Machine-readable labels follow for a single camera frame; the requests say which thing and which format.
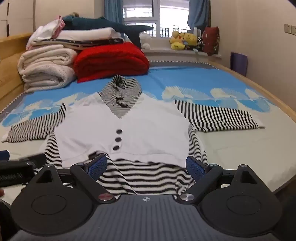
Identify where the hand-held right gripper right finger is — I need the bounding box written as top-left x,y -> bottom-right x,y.
177,156 -> 266,205

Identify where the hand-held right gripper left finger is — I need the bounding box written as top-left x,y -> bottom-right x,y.
29,154 -> 116,204

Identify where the striped white knit top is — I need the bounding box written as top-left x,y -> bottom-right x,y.
1,75 -> 265,195

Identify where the blue patterned bedsheet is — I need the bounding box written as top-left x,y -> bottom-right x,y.
0,59 -> 296,204

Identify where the cream folded blanket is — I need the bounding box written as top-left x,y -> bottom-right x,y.
17,44 -> 78,93

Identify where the red folded blanket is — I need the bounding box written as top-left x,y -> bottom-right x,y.
73,42 -> 150,83

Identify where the purple mat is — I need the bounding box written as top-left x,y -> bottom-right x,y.
230,52 -> 249,77

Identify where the white windowsill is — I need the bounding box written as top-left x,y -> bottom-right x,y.
141,47 -> 222,61

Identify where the yellow plush toy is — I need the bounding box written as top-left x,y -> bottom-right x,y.
184,33 -> 198,47
169,31 -> 185,51

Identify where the red cushion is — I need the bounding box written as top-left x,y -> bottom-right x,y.
202,26 -> 220,56

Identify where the white pink folded cloth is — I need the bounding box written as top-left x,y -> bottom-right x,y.
26,16 -> 65,50

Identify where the stack of folded sheets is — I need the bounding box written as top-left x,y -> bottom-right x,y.
30,27 -> 125,50

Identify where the white plush toy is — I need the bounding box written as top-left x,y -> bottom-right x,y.
140,32 -> 152,49

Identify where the white wardrobe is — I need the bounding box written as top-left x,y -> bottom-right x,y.
0,0 -> 35,37

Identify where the dark teal shark plush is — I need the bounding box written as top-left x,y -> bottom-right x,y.
61,15 -> 154,49

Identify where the blue curtain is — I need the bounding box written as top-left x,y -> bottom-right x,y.
104,0 -> 125,24
187,0 -> 211,34

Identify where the window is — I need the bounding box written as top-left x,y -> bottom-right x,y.
122,0 -> 192,39

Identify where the wooden bed frame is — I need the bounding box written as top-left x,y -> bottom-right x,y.
0,32 -> 296,195

